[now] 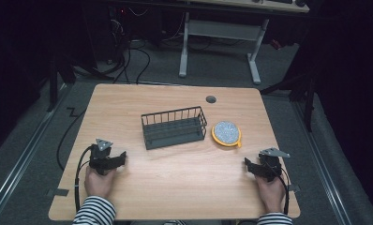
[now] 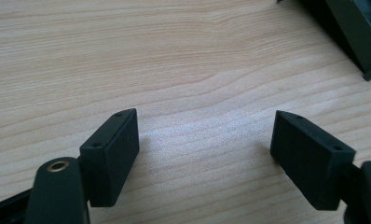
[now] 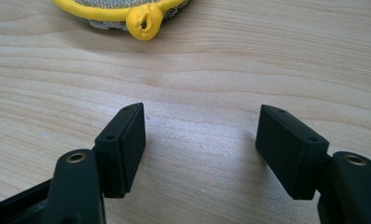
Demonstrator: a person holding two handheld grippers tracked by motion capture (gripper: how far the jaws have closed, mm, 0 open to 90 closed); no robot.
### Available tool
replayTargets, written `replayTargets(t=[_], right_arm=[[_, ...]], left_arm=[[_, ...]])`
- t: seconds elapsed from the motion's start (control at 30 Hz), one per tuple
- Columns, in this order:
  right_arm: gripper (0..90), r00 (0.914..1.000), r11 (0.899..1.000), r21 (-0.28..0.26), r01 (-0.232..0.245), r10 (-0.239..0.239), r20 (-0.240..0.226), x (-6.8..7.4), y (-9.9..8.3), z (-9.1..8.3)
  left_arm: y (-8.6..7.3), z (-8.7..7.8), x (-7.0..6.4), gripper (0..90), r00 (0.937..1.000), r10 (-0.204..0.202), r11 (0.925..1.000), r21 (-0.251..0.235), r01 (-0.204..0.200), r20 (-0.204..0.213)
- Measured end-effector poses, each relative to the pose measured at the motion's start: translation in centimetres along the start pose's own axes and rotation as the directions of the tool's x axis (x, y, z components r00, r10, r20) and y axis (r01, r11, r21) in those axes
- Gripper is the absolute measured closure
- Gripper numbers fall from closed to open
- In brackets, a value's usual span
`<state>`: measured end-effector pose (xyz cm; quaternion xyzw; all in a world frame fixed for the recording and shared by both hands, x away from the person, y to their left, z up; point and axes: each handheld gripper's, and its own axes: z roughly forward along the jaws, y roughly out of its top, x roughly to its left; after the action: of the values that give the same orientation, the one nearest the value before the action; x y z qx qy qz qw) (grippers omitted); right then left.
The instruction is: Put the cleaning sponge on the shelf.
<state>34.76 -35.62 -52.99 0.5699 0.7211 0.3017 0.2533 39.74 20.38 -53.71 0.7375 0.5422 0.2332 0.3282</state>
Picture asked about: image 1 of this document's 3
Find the white-legged desk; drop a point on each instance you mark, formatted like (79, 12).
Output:
(225, 31)

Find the grey tape piece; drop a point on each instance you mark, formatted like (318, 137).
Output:
(59, 192)
(293, 188)

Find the person's right hand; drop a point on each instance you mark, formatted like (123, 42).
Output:
(271, 193)

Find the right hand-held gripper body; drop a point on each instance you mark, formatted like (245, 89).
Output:
(270, 162)

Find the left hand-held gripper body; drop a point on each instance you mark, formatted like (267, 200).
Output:
(100, 156)

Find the person's left hand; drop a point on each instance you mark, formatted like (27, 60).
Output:
(98, 183)

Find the black metal stand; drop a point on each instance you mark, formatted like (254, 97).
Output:
(55, 81)
(303, 93)

